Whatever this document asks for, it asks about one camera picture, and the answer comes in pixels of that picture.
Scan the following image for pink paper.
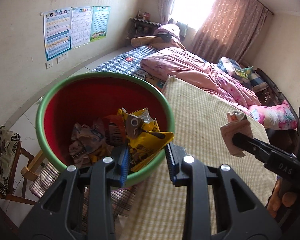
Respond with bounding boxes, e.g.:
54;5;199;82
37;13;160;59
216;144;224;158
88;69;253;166
219;109;254;158

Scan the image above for white blue milk carton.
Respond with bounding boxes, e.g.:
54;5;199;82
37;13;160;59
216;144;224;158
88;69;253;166
69;123;109;167

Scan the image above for yellow brown wrapper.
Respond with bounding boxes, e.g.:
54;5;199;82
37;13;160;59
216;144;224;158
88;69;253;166
117;108;174;172

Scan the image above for person's right hand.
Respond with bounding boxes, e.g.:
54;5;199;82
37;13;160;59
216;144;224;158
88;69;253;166
266;178;297;218

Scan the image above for pink floral pillow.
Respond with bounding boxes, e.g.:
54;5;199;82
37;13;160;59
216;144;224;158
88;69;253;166
248;100;298;130

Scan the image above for wooden chair with cushion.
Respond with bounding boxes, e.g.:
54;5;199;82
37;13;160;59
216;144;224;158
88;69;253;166
0;125;45;205

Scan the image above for checked yellow bed mat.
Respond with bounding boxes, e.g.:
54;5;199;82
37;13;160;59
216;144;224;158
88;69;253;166
117;76;276;239

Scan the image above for orange plastic bag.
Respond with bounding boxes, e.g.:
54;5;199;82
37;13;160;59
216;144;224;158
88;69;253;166
93;114;126;147

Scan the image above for red bin with green rim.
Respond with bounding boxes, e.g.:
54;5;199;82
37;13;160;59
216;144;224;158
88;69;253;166
36;72;174;187

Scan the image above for blue white pillow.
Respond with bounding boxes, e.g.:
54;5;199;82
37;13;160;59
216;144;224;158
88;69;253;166
217;57;268;93

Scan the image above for pink patterned curtain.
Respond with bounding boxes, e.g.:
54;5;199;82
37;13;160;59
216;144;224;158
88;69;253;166
191;0;270;63

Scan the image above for blue checked bed sheet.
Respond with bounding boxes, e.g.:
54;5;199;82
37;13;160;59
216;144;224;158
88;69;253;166
91;45;165;90

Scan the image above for pink quilt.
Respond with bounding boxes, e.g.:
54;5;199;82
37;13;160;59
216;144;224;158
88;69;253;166
140;47;261;108

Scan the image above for brown cushion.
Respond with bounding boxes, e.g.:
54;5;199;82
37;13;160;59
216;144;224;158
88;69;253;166
130;36;165;48

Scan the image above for dark side table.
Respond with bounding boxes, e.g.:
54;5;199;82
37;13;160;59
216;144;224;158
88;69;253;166
125;17;161;46

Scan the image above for wall chart posters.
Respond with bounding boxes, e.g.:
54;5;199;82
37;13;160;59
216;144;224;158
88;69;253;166
43;6;111;61

